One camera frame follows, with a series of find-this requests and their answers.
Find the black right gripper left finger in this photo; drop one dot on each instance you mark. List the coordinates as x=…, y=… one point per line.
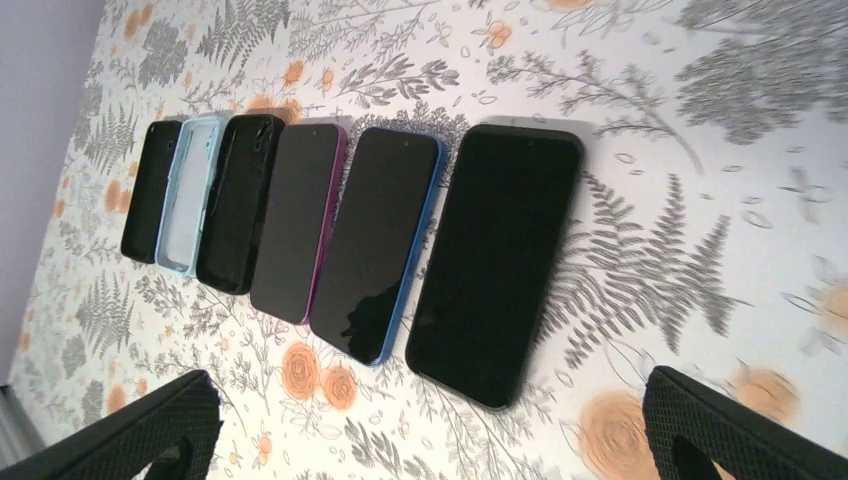
x=171, y=433

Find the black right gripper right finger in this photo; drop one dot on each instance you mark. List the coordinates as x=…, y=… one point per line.
x=692, y=430

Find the light blue case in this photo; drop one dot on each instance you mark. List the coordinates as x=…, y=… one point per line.
x=189, y=180

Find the black phone case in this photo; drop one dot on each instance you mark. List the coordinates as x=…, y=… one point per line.
x=237, y=203

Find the black phone without case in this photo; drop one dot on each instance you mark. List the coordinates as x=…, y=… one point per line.
x=499, y=233

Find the floral patterned table mat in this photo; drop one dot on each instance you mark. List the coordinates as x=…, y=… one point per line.
x=709, y=232

